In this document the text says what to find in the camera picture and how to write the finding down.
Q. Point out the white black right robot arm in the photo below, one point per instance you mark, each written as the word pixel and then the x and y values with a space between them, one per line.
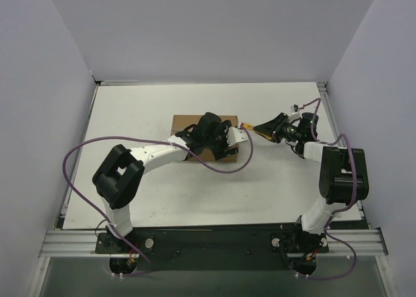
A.
pixel 343 178

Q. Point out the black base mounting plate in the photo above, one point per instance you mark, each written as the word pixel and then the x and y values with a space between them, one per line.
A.
pixel 210 250

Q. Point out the yellow utility knife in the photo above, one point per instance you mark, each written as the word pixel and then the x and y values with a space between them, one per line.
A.
pixel 250 128

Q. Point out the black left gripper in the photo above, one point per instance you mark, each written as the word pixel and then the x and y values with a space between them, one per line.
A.
pixel 223 138

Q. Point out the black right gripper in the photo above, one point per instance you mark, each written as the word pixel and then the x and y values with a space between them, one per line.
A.
pixel 279 128

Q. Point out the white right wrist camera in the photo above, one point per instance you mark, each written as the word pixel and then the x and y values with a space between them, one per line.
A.
pixel 295 112

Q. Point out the brown cardboard express box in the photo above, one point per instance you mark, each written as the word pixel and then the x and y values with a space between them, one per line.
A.
pixel 181 121

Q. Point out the aluminium front frame rail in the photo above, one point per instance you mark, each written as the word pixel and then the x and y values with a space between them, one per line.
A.
pixel 66 243

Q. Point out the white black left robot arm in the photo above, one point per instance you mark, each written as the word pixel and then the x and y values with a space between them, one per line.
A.
pixel 119 175

